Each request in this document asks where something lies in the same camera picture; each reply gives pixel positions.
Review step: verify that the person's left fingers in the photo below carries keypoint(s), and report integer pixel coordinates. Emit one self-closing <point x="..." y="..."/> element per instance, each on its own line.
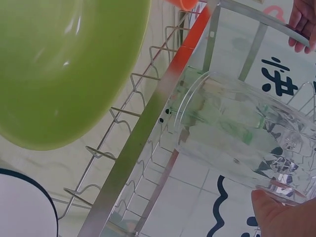
<point x="301" y="17"/>

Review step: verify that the orange plastic cup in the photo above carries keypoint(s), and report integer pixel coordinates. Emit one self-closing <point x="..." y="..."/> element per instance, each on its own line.
<point x="187" y="3"/>

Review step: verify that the clear faceted drinking glass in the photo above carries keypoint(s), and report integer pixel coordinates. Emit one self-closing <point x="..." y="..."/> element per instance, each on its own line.
<point x="229" y="128"/>

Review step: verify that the green plastic bowl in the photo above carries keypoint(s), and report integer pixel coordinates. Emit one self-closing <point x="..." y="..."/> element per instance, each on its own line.
<point x="61" y="74"/>

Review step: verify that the person's left hand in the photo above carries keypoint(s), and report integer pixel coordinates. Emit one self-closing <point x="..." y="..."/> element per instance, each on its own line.
<point x="302" y="14"/>

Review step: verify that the white plate with dark rim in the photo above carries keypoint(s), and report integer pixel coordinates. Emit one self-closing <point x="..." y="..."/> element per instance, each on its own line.
<point x="22" y="207"/>

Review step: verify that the person's right hand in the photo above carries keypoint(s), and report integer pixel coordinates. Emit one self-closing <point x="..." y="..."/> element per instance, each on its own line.
<point x="286" y="219"/>

